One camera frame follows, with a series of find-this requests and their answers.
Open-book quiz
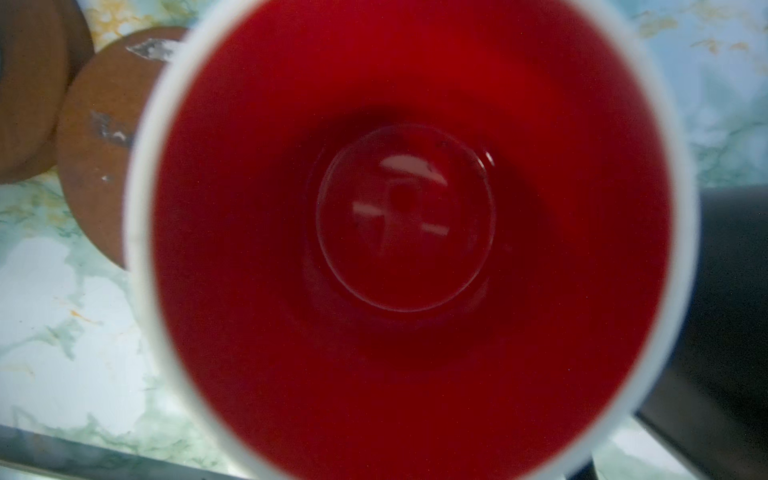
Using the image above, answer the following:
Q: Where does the red interior white mug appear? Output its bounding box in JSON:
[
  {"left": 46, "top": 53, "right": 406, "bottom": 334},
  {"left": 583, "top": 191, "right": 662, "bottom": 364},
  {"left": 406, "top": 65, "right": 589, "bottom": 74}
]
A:
[{"left": 124, "top": 1, "right": 700, "bottom": 479}]

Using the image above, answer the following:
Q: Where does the rusty brown round coaster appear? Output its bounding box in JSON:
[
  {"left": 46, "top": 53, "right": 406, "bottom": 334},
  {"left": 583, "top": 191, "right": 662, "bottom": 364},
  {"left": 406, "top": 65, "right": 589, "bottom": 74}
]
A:
[{"left": 55, "top": 27, "right": 187, "bottom": 268}]

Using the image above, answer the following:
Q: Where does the black metal mug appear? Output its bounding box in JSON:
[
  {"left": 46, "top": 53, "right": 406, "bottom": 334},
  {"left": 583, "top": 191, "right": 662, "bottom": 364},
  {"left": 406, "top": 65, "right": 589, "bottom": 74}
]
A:
[{"left": 636, "top": 185, "right": 767, "bottom": 479}]

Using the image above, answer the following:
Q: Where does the dark brown round wooden coaster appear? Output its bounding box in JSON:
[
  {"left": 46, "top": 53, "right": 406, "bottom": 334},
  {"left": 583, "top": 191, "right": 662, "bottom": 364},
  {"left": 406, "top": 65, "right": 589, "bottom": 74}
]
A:
[{"left": 1, "top": 0, "right": 94, "bottom": 184}]

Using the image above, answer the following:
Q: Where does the metal serving tray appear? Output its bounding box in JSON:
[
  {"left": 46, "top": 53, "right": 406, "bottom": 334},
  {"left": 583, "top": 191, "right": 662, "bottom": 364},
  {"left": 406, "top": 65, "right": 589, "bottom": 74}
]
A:
[{"left": 1, "top": 426, "right": 229, "bottom": 480}]

